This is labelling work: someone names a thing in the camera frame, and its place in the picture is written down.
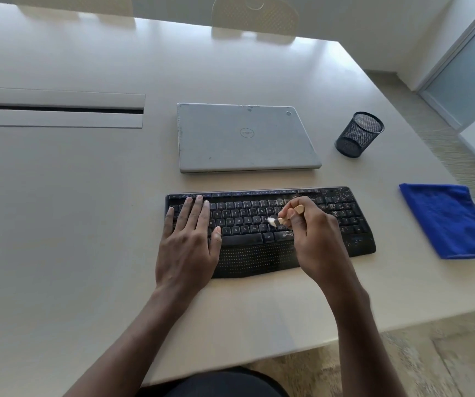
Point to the black keyboard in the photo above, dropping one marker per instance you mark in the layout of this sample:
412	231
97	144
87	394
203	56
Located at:
254	252

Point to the blue microfibre cloth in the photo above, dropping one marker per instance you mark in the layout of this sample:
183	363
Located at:
448	219

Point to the person's left forearm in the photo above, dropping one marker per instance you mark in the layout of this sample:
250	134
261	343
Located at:
113	347

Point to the person's black clothing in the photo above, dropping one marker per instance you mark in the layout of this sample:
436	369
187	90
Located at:
217	384

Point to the small wooden brush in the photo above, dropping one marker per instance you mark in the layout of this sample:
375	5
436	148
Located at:
298	209

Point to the person's right forearm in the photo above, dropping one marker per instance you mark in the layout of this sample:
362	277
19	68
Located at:
365	355

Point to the frosted glass door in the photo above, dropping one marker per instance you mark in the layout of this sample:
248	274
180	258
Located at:
467	70

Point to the cream perforated chair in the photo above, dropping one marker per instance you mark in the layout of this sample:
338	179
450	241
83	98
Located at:
72	0
254	14

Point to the silver laptop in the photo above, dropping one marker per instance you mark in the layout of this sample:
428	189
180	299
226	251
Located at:
237	140

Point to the black mesh pen holder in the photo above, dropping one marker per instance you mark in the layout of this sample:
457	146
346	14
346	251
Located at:
359	136

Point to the person's right hand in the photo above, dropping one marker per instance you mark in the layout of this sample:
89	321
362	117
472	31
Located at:
320	248

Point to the person's left hand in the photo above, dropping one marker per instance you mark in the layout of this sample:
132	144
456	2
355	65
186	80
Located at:
188	252

